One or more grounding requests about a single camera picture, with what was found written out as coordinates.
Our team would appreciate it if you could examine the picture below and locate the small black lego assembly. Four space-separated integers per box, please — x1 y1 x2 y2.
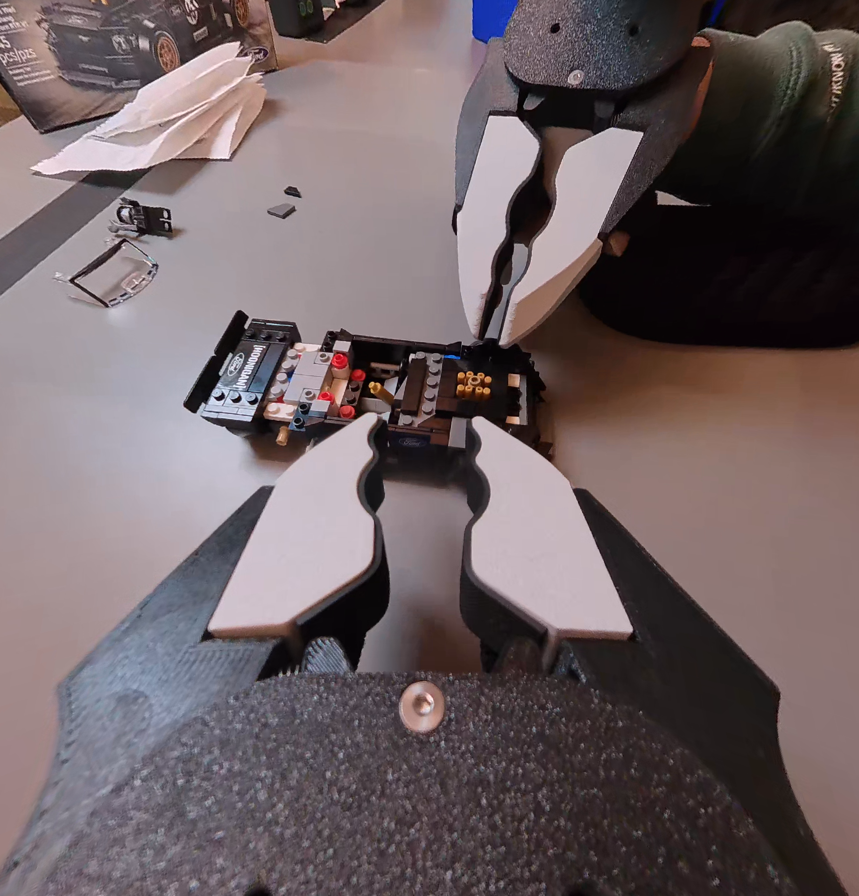
115 198 173 238

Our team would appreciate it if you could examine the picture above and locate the lego set box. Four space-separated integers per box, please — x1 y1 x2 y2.
0 0 281 135

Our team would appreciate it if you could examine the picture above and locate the blue plastic bin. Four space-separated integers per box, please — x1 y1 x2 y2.
471 0 516 44

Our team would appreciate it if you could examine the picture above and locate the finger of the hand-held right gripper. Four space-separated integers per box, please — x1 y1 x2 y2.
457 115 544 337
499 126 643 344

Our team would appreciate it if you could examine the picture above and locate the clear lego windshield piece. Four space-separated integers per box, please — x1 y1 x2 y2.
67 237 162 308

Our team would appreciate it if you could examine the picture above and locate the black box-shaped device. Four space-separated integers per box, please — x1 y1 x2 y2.
270 0 330 39

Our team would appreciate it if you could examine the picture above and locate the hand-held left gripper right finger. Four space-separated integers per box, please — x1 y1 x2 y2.
461 416 635 665

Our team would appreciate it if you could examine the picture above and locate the lego car model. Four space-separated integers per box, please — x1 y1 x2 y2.
185 311 555 464

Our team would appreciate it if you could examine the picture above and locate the crumpled white paper bag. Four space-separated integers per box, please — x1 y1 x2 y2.
32 41 268 179

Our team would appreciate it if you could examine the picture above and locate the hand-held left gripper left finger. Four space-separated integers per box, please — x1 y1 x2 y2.
209 413 393 659

